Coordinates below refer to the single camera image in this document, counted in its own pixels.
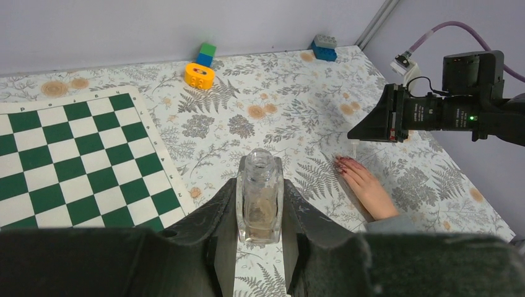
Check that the white nail polish cap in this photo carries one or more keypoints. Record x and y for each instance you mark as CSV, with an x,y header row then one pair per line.
x,y
354,146

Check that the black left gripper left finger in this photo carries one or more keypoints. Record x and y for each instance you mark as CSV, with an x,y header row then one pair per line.
x,y
193,257

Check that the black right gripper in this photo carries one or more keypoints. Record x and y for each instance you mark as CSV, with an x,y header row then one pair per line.
x,y
396,114

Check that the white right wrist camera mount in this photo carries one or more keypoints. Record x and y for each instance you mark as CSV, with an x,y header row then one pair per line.
x,y
408,69

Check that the blue grey toy block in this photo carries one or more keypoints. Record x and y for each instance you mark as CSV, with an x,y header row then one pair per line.
x,y
323,47

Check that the floral tablecloth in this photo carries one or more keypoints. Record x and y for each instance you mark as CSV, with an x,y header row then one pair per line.
x,y
300,109

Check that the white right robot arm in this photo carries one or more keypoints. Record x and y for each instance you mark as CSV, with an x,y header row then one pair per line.
x,y
471,99

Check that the person's hand with painted nails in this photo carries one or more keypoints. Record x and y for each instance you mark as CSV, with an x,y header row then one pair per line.
x,y
366,187

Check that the grey sleeved forearm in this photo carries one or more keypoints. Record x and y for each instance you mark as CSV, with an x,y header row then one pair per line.
x,y
400,224

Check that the yellow blue green toy blocks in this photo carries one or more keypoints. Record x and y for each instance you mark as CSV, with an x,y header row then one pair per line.
x,y
199,74

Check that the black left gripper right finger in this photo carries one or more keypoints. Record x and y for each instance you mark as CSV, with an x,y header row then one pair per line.
x,y
322,258

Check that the clear nail polish bottle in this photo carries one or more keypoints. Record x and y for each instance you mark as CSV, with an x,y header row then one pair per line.
x,y
259,197

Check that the green white chessboard mat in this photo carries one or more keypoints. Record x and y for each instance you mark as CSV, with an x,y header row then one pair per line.
x,y
90,160

